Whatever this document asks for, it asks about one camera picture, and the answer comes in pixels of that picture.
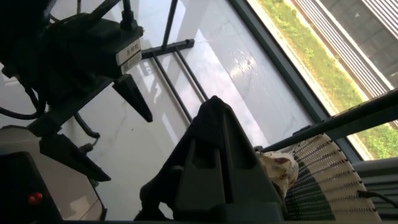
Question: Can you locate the black clothes rack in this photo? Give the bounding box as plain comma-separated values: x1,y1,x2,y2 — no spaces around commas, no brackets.
141,0,398,153

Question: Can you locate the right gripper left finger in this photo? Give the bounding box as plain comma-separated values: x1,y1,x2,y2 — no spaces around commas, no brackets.
174,138,227,215

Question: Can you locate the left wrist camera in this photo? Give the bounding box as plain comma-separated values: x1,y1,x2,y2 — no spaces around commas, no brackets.
43,17,144,79

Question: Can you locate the cream printed garment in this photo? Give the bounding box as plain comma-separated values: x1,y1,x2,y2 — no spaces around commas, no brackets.
256,151,299,200

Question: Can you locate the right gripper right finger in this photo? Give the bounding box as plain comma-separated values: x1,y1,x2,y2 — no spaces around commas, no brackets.
224,107,284,215

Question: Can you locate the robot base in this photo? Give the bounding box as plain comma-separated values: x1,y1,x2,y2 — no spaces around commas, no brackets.
0,124,108,223

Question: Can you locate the white laundry basket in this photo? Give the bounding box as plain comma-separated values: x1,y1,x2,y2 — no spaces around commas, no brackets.
284,133,398,223

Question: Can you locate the black garment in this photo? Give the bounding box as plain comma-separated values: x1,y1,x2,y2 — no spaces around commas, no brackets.
133,95,233,222

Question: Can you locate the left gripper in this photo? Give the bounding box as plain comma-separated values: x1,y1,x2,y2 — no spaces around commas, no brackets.
26,70,154,183

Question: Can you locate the black cable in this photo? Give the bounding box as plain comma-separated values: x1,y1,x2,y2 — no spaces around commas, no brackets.
0,83,101,139

